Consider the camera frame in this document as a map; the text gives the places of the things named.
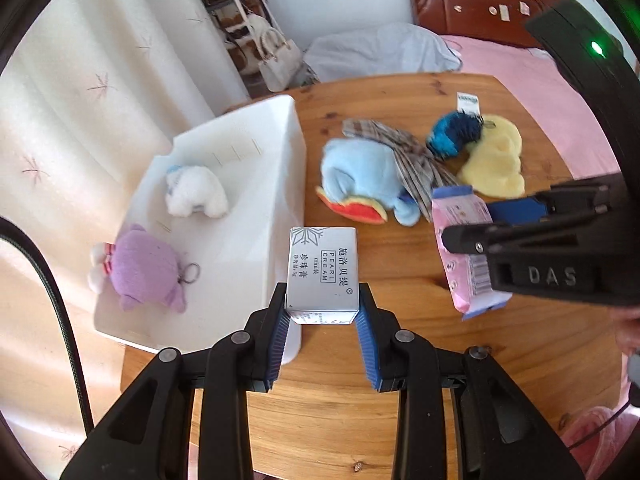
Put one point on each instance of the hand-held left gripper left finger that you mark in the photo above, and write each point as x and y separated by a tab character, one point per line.
281	340

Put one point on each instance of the wooden bed headboard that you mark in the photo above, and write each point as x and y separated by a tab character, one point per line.
470	5

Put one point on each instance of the yellow plush toy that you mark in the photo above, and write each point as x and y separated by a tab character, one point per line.
495	160

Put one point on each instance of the plaid fabric scarf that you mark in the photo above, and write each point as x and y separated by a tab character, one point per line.
415	160

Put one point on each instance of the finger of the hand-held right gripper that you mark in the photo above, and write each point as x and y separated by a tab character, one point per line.
470	240
515	210

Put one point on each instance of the white cream box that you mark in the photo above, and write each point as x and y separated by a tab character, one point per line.
322	270

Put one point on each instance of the person's right hand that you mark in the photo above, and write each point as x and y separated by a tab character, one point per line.
627	332

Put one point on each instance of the pink fleece clothing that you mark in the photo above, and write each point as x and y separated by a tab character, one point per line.
595	427

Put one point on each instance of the pink bedsheet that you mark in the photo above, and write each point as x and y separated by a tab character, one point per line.
530	80

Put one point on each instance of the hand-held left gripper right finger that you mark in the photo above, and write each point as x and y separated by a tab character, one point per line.
365	345

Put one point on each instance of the white plastic storage bin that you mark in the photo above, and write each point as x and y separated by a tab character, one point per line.
250	170

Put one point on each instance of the brown and white handbag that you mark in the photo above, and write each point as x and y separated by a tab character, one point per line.
240	25

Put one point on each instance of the white blanket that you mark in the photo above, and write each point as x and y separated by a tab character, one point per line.
385	50

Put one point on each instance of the white plush toy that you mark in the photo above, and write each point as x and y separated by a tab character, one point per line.
195	190

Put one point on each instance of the white floral curtain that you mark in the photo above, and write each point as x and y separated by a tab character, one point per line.
75	110

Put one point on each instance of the light blue plush toy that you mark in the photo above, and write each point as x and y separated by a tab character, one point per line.
357	170

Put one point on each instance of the pink wet wipes packet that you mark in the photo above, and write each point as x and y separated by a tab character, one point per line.
457	210

